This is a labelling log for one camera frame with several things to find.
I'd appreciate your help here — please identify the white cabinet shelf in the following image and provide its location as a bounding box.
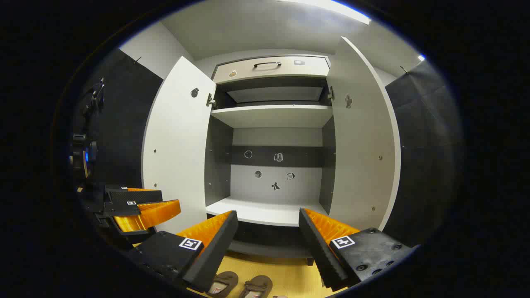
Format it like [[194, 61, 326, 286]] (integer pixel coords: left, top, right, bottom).
[[210, 105, 333, 129], [206, 197, 330, 227]]

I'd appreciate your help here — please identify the white shoe cabinet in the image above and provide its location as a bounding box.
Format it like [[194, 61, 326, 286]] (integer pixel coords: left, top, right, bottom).
[[142, 36, 401, 265]]

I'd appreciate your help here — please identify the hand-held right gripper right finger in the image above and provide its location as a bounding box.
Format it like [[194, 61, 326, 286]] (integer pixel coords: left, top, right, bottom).
[[299, 208, 417, 291]]

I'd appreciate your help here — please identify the beige cabinet drawer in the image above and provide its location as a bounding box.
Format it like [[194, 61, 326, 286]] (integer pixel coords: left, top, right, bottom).
[[212, 56, 331, 84]]

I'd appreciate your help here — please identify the black backdrop cloth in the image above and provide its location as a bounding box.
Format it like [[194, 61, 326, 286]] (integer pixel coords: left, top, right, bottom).
[[72, 49, 163, 191], [385, 60, 462, 249]]

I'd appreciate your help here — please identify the brown fuzzy shoe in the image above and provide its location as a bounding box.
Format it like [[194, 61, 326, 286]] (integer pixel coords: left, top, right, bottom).
[[239, 275, 273, 298], [207, 271, 239, 298]]

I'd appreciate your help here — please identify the white cabinet door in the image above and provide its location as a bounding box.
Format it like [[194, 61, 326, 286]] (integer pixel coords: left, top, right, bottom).
[[327, 36, 401, 231], [142, 56, 217, 234]]

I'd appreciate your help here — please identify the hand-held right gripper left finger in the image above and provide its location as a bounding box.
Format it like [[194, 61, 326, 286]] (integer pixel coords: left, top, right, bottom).
[[128, 210, 239, 293]]

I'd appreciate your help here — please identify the ceiling light panel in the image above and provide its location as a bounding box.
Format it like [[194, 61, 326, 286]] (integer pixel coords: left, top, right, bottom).
[[282, 0, 371, 24]]

